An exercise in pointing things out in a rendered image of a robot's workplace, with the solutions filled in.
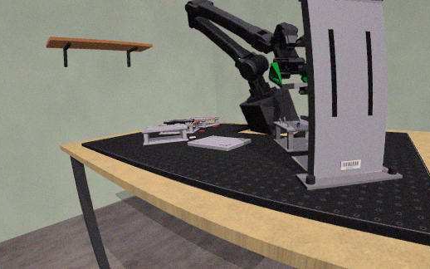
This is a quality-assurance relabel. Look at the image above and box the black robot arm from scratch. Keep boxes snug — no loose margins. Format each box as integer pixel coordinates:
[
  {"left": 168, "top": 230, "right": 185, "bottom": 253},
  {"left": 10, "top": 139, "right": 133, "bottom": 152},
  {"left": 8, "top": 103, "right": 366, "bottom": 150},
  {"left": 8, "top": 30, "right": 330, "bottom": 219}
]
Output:
[{"left": 185, "top": 0, "right": 299, "bottom": 104}]

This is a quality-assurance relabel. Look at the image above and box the black cylinder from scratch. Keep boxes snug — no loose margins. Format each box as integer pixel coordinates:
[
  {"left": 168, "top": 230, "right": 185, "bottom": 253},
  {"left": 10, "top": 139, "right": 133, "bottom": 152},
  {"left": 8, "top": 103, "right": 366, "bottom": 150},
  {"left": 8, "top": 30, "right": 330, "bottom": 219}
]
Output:
[
  {"left": 306, "top": 175, "right": 315, "bottom": 185},
  {"left": 388, "top": 166, "right": 398, "bottom": 174}
]

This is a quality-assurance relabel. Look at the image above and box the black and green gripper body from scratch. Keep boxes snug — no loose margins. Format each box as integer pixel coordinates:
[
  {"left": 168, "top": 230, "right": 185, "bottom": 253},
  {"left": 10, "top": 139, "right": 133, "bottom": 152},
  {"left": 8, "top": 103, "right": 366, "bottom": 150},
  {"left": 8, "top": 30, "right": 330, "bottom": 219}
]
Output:
[{"left": 273, "top": 57, "right": 306, "bottom": 79}]

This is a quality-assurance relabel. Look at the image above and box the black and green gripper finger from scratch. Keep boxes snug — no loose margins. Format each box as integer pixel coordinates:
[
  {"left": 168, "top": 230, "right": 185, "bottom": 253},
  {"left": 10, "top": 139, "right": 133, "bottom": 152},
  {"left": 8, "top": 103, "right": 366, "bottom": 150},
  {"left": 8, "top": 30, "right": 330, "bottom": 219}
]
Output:
[
  {"left": 269, "top": 62, "right": 282, "bottom": 88},
  {"left": 301, "top": 71, "right": 307, "bottom": 83}
]

